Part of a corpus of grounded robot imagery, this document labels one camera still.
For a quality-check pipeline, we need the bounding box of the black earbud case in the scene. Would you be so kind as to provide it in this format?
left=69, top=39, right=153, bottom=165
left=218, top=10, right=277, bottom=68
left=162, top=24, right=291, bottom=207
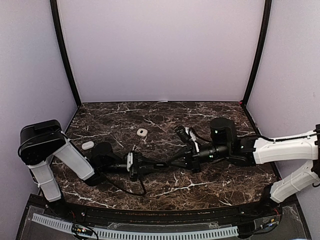
left=154, top=162, right=169, bottom=169

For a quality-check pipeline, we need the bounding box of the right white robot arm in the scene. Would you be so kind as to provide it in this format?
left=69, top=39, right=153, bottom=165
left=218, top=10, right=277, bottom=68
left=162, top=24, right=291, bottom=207
left=167, top=117, right=320, bottom=217

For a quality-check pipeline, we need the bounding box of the small white charging case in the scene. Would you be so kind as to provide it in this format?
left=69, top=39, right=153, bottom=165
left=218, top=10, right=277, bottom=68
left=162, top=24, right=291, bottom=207
left=136, top=128, right=148, bottom=137

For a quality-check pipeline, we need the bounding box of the white slotted cable duct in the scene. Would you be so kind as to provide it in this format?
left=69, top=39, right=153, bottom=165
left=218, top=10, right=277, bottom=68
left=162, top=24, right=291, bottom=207
left=31, top=213, right=239, bottom=240

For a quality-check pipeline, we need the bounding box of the right black frame post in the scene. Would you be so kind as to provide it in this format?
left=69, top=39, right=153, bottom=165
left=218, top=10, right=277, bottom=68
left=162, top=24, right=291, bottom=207
left=241, top=0, right=272, bottom=107

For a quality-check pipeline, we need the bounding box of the black front rail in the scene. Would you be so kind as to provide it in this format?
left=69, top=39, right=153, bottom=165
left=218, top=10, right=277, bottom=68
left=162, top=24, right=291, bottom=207
left=35, top=197, right=283, bottom=226

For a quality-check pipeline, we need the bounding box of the white oval charging case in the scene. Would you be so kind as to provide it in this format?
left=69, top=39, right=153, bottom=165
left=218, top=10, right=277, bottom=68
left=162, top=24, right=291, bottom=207
left=81, top=141, right=95, bottom=150

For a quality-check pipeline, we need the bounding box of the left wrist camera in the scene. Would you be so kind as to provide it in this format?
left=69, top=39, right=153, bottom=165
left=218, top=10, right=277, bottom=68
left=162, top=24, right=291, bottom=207
left=125, top=151, right=142, bottom=173

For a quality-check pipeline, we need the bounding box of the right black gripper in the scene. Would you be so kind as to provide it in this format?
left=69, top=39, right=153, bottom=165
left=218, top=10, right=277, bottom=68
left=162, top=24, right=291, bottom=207
left=166, top=140, right=231, bottom=174

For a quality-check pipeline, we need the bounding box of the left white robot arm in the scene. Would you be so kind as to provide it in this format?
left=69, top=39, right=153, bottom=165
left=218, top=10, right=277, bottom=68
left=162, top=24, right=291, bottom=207
left=17, top=119, right=167, bottom=218

